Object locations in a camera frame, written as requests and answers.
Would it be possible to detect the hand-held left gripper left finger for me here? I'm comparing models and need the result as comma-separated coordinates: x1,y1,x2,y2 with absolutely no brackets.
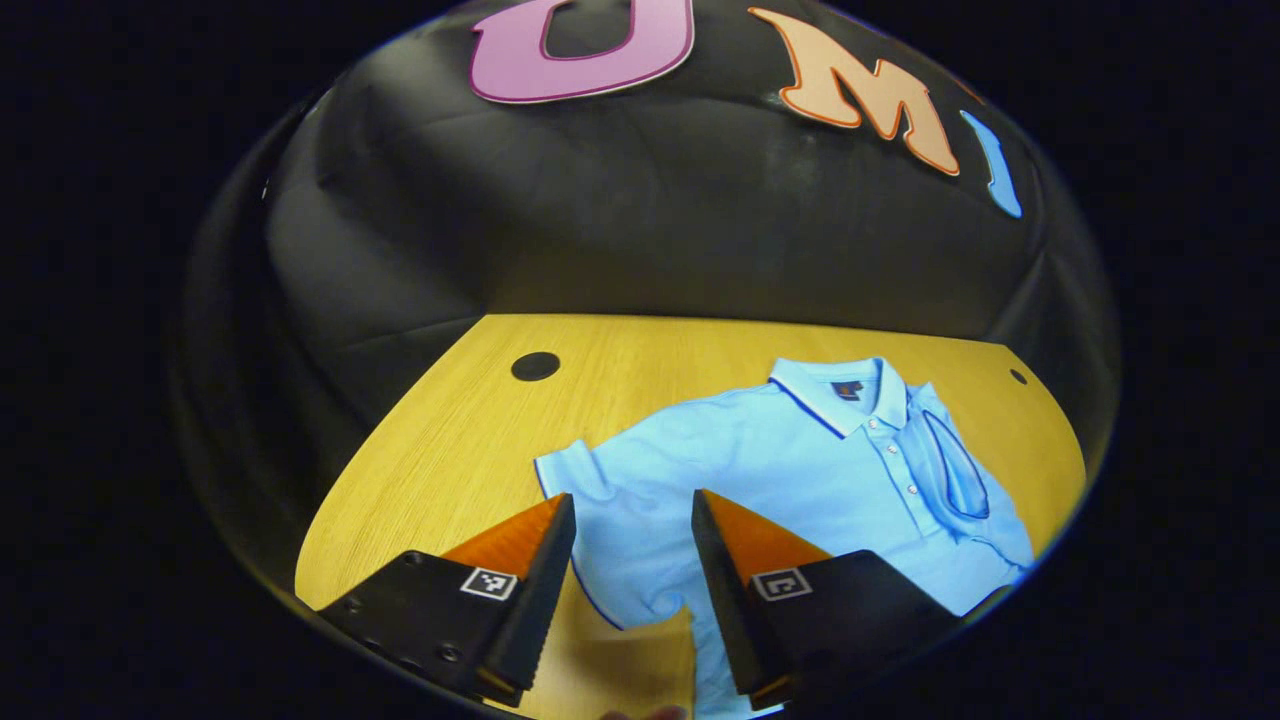
318,492,578,709

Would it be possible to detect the light blue T-shirt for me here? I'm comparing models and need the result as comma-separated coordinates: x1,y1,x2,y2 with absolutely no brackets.
533,356,1036,720

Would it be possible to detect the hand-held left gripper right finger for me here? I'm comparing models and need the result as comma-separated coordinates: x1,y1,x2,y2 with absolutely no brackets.
690,488,1016,713

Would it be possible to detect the black backdrop cloth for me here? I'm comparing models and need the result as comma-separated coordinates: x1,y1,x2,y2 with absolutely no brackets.
170,0,1121,561

